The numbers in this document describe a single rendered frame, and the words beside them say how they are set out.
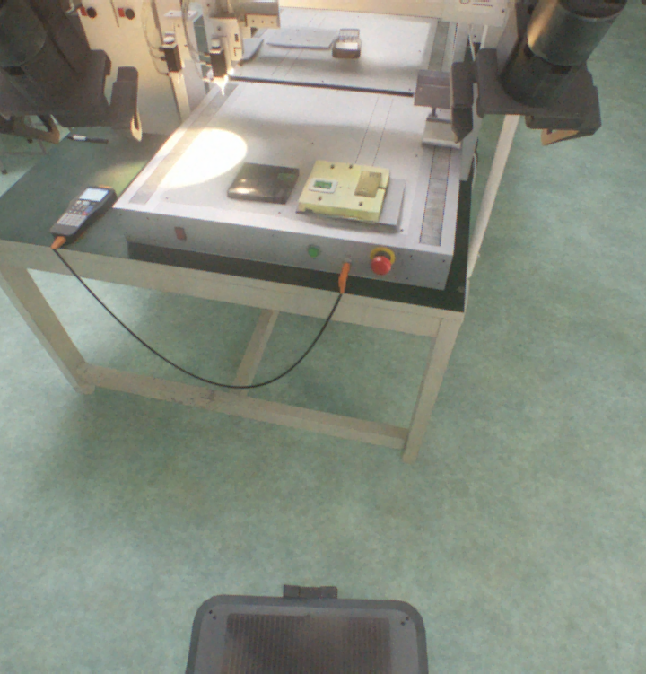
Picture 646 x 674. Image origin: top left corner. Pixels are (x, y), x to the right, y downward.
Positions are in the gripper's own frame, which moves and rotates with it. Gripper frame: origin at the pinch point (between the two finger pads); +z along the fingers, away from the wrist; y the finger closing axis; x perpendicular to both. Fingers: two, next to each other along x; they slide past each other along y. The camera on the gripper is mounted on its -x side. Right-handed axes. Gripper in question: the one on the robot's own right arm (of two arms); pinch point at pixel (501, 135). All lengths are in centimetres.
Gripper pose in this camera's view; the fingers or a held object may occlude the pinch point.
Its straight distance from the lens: 59.9
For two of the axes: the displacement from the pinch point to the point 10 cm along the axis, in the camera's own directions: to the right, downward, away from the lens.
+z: 0.2, 1.5, 9.9
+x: -0.2, 9.9, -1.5
